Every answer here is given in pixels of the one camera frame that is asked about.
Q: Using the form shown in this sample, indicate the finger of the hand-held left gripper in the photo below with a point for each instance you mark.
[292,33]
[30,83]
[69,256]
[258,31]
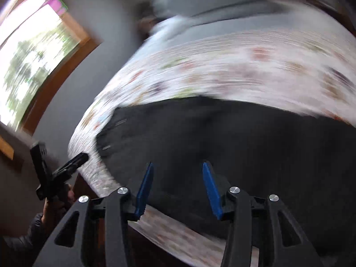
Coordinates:
[75,162]

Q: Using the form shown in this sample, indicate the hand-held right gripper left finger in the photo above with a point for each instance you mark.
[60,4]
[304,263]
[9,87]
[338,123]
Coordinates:
[144,189]

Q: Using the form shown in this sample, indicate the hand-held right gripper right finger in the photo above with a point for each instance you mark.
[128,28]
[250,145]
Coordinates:
[212,192]

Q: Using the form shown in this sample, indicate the black pants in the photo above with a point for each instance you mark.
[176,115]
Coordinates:
[222,144]

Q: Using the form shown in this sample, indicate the person's left forearm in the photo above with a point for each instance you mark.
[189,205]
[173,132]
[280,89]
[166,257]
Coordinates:
[26,233]

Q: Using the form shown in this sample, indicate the person's left hand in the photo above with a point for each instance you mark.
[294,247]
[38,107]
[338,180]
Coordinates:
[68,195]

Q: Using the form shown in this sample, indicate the arched wooden window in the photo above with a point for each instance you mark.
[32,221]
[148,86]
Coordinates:
[33,55]

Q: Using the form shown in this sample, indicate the floral quilted bedspread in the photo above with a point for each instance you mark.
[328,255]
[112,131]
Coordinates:
[222,69]

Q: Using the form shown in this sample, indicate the light blue bed sheet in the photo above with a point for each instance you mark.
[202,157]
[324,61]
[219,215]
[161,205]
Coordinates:
[172,36]

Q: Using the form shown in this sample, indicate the folded grey duvet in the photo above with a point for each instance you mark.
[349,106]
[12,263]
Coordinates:
[200,2]

